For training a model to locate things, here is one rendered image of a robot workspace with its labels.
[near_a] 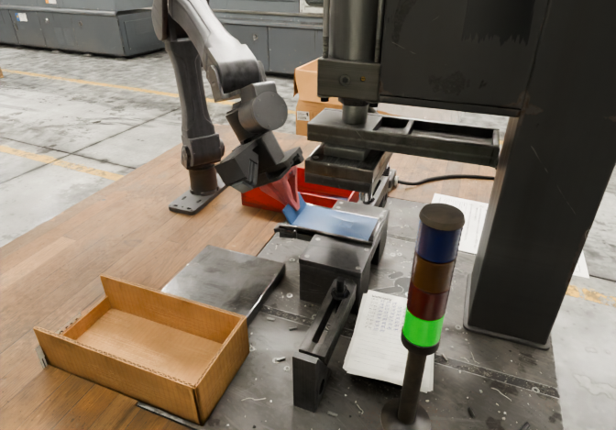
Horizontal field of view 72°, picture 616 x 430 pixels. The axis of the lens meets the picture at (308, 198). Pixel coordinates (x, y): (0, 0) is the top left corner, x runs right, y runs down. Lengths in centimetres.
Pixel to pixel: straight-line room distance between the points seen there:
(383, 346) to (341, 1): 44
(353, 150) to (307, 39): 502
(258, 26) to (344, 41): 533
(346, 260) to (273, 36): 525
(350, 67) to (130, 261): 54
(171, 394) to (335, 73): 45
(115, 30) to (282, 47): 285
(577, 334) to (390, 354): 168
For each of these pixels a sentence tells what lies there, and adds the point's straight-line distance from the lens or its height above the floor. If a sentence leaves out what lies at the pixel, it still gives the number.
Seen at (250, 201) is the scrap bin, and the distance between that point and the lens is 97.
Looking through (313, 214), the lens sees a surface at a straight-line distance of 77.
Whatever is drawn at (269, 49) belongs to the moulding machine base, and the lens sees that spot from 587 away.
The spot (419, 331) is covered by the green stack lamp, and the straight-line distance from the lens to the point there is 45.
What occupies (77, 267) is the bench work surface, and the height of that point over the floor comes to 90.
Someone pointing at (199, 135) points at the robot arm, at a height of 106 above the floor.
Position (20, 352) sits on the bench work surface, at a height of 90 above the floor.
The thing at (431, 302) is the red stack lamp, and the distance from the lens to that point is 43.
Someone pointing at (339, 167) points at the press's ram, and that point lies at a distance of 59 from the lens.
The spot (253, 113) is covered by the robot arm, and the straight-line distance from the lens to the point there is 63.
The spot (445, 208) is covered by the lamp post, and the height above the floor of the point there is 120.
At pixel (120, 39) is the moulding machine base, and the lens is 749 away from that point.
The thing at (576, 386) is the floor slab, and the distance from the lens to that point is 201.
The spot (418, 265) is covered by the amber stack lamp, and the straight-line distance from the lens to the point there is 41.
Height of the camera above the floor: 139
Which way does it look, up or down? 29 degrees down
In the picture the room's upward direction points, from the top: straight up
